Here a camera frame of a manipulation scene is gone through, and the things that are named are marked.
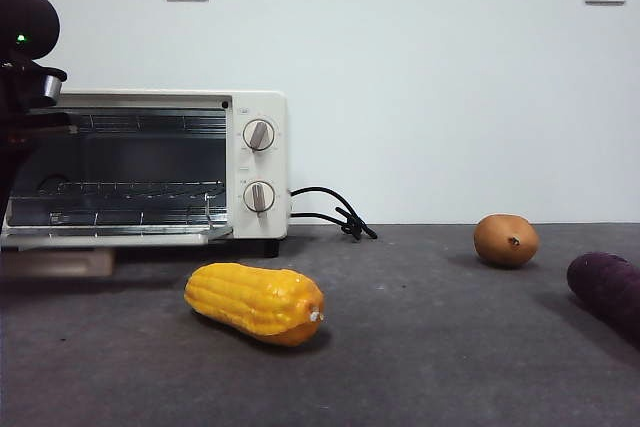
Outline glass oven door with handle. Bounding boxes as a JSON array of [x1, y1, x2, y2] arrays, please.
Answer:
[[0, 220, 234, 279]]

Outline black oven power cable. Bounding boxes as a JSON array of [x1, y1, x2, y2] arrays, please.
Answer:
[[288, 186, 379, 242]]

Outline white Toshiba toaster oven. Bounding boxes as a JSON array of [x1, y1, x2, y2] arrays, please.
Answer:
[[0, 90, 290, 261]]

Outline yellow corn cob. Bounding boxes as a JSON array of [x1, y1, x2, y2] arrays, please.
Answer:
[[183, 262, 326, 348]]

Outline brown potato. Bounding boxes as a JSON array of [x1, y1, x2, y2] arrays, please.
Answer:
[[473, 214, 541, 269]]

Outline purple sweet potato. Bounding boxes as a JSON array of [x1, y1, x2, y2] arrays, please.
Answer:
[[566, 252, 640, 354]]

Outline oven knob with beige grip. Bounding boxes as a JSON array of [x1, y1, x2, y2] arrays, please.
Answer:
[[242, 119, 276, 153], [242, 180, 276, 214]]

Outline metal wire oven rack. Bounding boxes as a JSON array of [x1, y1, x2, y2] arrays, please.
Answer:
[[9, 178, 226, 228]]

